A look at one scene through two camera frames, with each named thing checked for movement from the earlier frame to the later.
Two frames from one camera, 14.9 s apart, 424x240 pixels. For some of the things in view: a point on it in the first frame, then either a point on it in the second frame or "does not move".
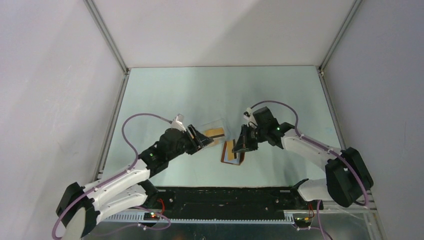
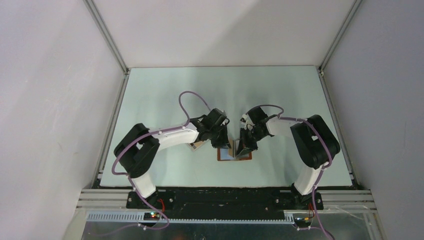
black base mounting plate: (234, 200) does not move
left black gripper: (199, 141) to (224, 141)
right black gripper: (244, 144) does not move
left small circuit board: (151, 216) does not move
